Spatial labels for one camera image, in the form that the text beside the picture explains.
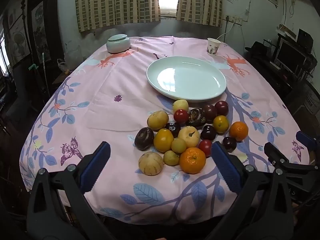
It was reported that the black computer desk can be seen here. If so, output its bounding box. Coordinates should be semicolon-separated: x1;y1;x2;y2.
246;47;314;100

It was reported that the tan pepino melon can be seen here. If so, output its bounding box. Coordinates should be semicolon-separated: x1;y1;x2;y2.
147;110;169;130

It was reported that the small orange mandarin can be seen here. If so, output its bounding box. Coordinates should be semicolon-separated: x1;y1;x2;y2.
229;121;249;142

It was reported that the black desktop speaker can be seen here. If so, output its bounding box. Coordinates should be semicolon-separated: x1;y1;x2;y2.
297;29;314;53

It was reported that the white power cable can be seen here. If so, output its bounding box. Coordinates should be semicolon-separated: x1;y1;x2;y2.
219;21;237;40

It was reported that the large orange mandarin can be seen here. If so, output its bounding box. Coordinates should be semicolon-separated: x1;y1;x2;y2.
179;147;207;175

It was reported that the red tomato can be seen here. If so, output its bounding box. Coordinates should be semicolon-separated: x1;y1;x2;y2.
198;139;213;157
173;109;189;124

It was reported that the smooth purple passion fruit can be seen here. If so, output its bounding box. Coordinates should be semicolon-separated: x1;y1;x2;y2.
134;127;155;151

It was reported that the pink floral tablecloth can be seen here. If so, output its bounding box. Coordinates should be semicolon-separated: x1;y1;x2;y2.
19;36;310;224

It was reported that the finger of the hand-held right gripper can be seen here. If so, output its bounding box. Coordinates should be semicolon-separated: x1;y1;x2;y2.
296;131;320;155
264;142;320;178

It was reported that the mop with green clip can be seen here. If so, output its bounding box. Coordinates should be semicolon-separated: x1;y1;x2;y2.
29;52;49;98

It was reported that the black hat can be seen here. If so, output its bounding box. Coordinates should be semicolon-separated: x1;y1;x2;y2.
245;41;268;53

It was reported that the striped pale pepino melon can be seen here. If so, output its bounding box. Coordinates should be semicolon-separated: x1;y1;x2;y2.
138;151;164;176

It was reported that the white wall socket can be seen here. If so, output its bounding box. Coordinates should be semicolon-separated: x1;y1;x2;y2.
225;16;244;25

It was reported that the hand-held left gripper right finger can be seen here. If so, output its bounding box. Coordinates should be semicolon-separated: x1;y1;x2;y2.
205;141;294;240

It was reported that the orange yellow tomato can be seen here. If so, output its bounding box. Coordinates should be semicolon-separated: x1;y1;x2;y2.
153;128;174;153

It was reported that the small dark plum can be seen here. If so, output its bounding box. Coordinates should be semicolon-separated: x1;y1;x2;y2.
165;122;181;138
200;125;217;141
222;136;237;153

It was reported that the brown cardboard box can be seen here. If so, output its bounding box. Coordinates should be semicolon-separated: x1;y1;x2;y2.
276;24;297;39

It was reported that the striped brown curtain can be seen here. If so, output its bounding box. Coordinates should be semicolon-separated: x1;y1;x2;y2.
176;0;224;27
74;0;161;33

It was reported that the black coat stand pole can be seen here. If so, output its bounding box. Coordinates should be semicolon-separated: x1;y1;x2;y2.
20;0;34;65

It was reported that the white oval plate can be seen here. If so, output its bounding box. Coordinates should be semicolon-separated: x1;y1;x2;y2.
146;56;227;102

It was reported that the wrinkled brown passion fruit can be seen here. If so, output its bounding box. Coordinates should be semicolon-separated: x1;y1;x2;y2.
187;108;207;127

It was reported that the pale green lidded jar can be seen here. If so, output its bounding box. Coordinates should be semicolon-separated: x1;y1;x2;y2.
106;34;131;54

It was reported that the dark wooden framed painting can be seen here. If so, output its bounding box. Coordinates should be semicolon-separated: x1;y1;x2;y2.
31;1;52;63

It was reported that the small pale yellow pepino melon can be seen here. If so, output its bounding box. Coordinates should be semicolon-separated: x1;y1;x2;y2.
173;99;189;114

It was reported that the clear plastic bag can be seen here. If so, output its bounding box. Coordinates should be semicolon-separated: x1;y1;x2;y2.
57;59;69;74

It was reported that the floral paper cup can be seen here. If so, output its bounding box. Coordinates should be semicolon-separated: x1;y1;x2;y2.
207;38;221;55

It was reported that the pale pepino melon with stem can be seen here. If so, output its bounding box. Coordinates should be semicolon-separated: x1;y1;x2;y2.
178;126;201;148

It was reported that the small yellow green longan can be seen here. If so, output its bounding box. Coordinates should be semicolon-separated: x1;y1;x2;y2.
171;138;187;154
163;150;180;167

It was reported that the large dark red plum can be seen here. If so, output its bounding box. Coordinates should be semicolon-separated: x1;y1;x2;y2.
214;101;229;117
202;104;217;124

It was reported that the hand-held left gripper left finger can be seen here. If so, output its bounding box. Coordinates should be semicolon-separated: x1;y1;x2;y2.
26;141;118;240

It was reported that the greenish yellow tomato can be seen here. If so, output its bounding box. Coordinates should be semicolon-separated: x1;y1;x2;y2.
213;115;230;134

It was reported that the wall poster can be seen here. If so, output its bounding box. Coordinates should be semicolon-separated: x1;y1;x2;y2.
5;7;30;64

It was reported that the computer monitor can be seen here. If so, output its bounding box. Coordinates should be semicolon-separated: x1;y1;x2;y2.
274;39;307;72

